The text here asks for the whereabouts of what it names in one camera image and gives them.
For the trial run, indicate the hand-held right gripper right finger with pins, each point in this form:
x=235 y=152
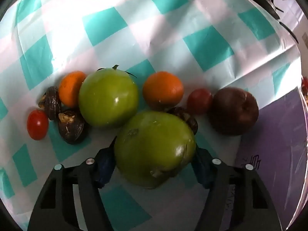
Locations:
x=203 y=170

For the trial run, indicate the teal white checked tablecloth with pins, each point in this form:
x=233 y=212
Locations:
x=144 y=28

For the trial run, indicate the purple cardboard box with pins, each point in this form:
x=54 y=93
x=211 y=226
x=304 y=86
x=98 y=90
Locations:
x=276 y=137

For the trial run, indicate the black metal frame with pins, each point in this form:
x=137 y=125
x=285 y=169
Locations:
x=269 y=3

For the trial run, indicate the dark red apple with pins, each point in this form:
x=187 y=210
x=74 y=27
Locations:
x=233 y=110

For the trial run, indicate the green tomato with stem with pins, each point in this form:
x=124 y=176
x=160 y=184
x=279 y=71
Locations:
x=108 y=98

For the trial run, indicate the red cherry tomato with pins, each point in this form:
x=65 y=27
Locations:
x=199 y=101
x=37 y=125

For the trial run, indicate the dark brown water chestnut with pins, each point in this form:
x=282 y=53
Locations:
x=186 y=116
x=51 y=102
x=72 y=128

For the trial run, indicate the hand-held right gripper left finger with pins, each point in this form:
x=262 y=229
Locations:
x=105 y=168

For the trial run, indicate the small orange tangerine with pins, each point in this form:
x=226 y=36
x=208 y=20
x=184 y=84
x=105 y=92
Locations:
x=69 y=89

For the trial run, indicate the large green tomato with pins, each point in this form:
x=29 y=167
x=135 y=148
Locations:
x=154 y=146

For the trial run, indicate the large orange tangerine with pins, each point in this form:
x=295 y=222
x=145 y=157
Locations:
x=163 y=90

